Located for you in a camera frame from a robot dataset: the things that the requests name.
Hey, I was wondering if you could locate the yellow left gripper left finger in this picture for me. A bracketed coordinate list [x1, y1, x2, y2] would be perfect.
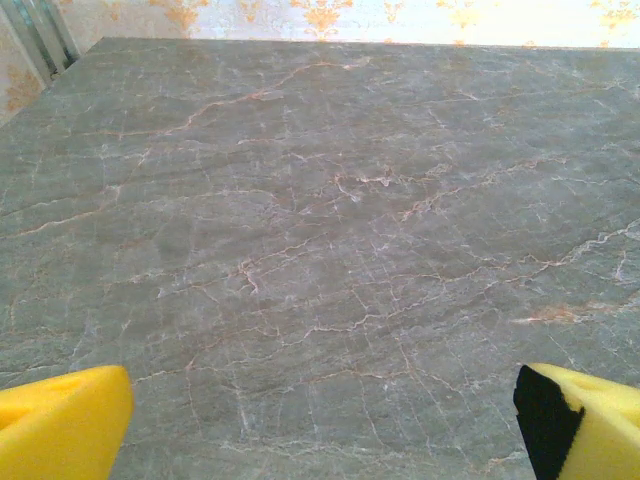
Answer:
[0, 364, 137, 480]

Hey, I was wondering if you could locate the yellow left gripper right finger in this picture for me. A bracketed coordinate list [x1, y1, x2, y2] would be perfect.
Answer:
[514, 362, 640, 480]

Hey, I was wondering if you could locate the aluminium corner post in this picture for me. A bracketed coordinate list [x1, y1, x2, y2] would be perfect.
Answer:
[0, 0, 82, 77]

